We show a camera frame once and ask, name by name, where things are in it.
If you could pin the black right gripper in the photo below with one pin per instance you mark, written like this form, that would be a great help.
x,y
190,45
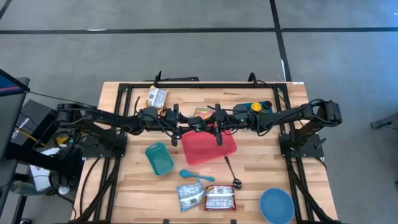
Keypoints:
x,y
231,121

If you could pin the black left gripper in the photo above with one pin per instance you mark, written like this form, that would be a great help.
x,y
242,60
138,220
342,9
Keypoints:
x,y
168,123

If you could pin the small black box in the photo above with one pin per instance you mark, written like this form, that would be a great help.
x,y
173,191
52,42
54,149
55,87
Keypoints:
x,y
196,122

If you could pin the green-edged ramen packet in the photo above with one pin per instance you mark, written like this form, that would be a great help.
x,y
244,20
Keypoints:
x,y
203,113

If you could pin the red beef ramen packet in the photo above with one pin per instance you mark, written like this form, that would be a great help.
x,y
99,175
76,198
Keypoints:
x,y
161,112

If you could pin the yellow ramen packet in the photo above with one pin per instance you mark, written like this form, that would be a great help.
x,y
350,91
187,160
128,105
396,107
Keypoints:
x,y
157,97

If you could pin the yellow-lidded jar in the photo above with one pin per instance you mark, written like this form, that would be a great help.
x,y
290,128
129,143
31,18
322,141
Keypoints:
x,y
256,106

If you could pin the dark cylindrical cup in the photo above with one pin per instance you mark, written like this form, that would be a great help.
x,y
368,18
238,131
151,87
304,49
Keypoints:
x,y
267,104

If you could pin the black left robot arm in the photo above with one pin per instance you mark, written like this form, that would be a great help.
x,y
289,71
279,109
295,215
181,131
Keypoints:
x,y
109,118

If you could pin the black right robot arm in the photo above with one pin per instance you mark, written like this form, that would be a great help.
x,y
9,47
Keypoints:
x,y
280,115

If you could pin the red plastic tray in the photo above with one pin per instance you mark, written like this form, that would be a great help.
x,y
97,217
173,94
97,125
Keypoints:
x,y
207,149

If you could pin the blue rectangular container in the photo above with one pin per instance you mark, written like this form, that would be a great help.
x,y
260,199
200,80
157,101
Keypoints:
x,y
244,106

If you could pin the teal rectangular container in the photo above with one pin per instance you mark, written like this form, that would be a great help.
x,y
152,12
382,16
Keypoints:
x,y
159,159

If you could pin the blue plastic spoon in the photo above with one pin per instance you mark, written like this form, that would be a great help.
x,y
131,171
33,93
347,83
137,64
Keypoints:
x,y
185,174

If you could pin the dark metal spoon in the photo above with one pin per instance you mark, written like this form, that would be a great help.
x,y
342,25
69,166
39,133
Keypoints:
x,y
237,184

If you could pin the blue white ramen packet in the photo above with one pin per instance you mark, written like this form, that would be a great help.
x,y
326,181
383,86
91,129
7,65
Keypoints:
x,y
190,196

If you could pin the red white ramen packet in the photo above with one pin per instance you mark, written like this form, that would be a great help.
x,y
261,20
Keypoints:
x,y
220,199

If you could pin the blue round bowl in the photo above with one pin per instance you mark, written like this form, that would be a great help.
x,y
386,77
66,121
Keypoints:
x,y
276,207

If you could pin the white round cap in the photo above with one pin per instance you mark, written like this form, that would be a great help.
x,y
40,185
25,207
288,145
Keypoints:
x,y
63,190

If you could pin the black printed box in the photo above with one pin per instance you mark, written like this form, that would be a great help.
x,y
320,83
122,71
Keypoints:
x,y
34,116

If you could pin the white paper sheet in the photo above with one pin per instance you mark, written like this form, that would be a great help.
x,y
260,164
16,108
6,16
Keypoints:
x,y
40,179

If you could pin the grey stand foot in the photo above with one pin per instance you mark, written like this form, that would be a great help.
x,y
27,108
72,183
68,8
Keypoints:
x,y
385,121

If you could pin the computer monitor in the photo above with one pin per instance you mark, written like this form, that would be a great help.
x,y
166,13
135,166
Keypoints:
x,y
9,118

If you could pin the black metal rig frame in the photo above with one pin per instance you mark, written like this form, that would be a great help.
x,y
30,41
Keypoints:
x,y
202,85

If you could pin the black frame bracket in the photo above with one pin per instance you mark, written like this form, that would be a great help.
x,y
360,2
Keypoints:
x,y
253,79
158,79

